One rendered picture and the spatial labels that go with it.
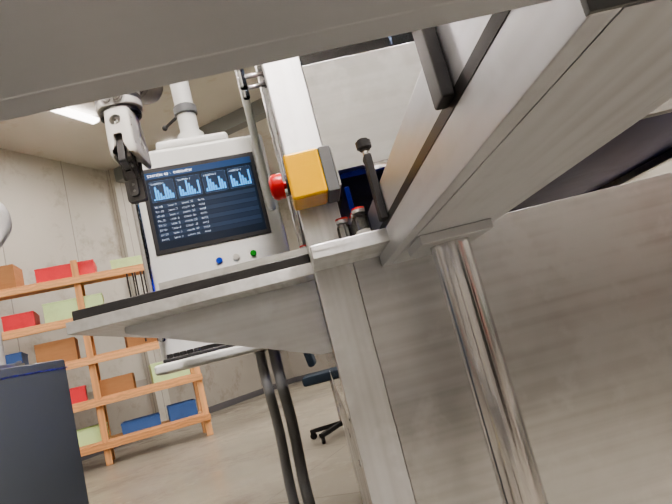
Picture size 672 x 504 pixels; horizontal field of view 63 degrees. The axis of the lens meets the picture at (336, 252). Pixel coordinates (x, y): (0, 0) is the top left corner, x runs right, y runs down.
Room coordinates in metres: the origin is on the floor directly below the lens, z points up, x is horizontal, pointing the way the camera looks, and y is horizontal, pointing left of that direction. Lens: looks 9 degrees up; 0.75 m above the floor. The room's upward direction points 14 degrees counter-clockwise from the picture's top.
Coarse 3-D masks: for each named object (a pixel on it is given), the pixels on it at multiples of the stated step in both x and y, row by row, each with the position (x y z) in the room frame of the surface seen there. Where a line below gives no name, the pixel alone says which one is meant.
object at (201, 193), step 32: (160, 160) 1.83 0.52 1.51; (192, 160) 1.86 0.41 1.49; (224, 160) 1.88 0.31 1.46; (160, 192) 1.82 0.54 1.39; (192, 192) 1.85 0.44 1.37; (224, 192) 1.87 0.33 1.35; (256, 192) 1.90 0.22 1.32; (160, 224) 1.82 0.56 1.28; (192, 224) 1.84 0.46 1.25; (224, 224) 1.87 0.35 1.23; (256, 224) 1.89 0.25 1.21; (160, 256) 1.82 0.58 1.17; (192, 256) 1.84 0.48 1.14; (224, 256) 1.86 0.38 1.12; (256, 256) 1.89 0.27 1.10
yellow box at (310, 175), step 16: (288, 160) 0.78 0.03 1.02; (304, 160) 0.78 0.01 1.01; (320, 160) 0.78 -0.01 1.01; (288, 176) 0.78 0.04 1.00; (304, 176) 0.78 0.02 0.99; (320, 176) 0.78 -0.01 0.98; (336, 176) 0.78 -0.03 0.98; (288, 192) 0.80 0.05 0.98; (304, 192) 0.78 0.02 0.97; (320, 192) 0.78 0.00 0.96; (336, 192) 0.79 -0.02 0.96; (304, 208) 0.84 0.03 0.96
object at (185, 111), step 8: (176, 88) 1.91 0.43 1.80; (184, 88) 1.92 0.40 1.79; (176, 96) 1.91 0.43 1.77; (184, 96) 1.92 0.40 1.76; (176, 104) 1.92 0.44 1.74; (184, 104) 1.91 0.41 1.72; (192, 104) 1.92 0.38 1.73; (176, 112) 1.91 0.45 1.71; (184, 112) 1.91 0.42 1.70; (192, 112) 1.93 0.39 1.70; (184, 120) 1.91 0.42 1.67; (192, 120) 1.92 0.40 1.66; (184, 128) 1.91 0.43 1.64; (192, 128) 1.92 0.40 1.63; (184, 136) 1.90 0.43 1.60; (192, 136) 1.90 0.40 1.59
